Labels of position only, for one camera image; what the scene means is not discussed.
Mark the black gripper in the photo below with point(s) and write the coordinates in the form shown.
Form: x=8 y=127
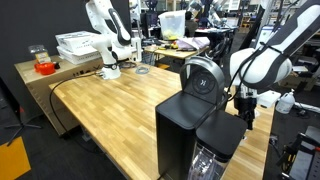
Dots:
x=246 y=105

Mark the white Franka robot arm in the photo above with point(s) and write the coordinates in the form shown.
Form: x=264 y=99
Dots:
x=263 y=66

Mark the black Keurig coffee machine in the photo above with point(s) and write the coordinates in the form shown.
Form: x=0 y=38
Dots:
x=176 y=133

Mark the clear water tank black lid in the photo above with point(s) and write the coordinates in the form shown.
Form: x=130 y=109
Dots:
x=220 y=136

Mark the white plastic jug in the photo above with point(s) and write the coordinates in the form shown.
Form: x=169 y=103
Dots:
x=285 y=104

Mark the black equipment cart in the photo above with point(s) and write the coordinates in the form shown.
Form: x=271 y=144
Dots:
x=300 y=156

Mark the brown cardboard box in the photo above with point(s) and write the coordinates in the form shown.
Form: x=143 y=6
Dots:
x=305 y=84

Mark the lilac cloth pile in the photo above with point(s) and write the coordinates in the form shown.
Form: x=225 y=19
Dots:
x=193 y=42

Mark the wooden background table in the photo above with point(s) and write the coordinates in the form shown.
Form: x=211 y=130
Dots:
x=180 y=53

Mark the large clear plastic bin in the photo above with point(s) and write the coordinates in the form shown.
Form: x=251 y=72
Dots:
x=172 y=23

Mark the white cardboard box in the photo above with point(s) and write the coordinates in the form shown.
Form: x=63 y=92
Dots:
x=78 y=57
x=75 y=40

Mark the red bowl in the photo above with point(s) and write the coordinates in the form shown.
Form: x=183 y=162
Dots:
x=45 y=68

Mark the beige side cabinet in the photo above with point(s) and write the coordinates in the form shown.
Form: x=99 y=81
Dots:
x=33 y=90

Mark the clear jar yellow label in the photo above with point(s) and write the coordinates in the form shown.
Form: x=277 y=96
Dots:
x=39 y=53

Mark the black tripod stand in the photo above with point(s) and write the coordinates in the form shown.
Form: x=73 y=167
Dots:
x=20 y=125

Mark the orange floor panel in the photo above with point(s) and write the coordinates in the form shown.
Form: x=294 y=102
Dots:
x=13 y=161

